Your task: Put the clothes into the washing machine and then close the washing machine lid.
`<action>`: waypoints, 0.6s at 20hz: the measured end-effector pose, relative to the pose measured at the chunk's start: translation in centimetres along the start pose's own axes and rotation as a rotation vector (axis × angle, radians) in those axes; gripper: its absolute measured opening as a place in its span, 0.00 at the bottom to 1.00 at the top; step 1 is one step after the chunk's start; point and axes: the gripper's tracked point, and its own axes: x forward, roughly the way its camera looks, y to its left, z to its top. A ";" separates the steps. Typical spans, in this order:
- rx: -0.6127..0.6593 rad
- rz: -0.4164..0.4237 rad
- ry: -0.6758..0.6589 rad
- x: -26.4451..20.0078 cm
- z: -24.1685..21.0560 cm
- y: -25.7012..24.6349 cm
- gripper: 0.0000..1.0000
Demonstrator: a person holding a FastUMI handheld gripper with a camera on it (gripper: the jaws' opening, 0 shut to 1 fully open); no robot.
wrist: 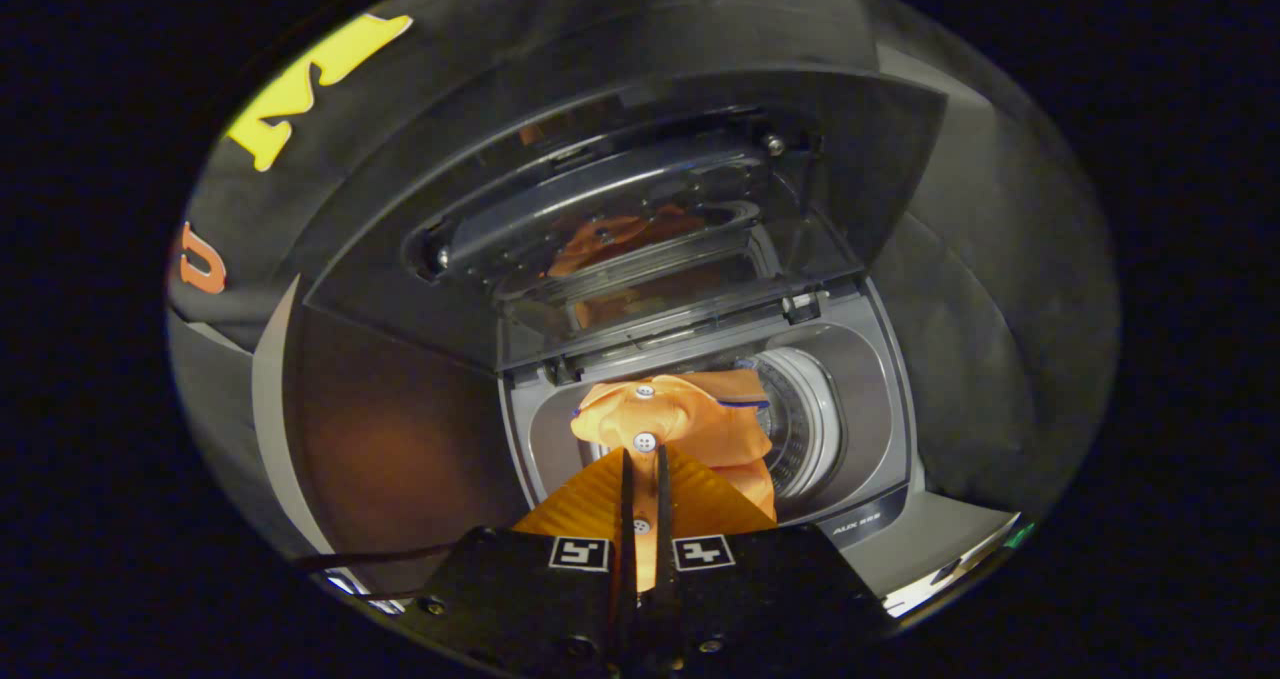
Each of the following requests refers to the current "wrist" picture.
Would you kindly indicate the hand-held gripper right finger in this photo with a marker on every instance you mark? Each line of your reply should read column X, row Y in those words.
column 770, row 589

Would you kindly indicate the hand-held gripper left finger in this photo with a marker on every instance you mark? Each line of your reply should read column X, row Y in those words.
column 520, row 589

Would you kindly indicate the yellow polo shirt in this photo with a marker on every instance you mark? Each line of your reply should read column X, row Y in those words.
column 690, row 419

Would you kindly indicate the dark washing machine lid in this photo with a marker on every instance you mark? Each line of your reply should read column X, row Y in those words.
column 420, row 259

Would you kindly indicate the grey cabinet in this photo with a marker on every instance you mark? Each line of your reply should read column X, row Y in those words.
column 400, row 439

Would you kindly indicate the green object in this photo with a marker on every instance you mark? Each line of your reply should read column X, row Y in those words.
column 1020, row 536

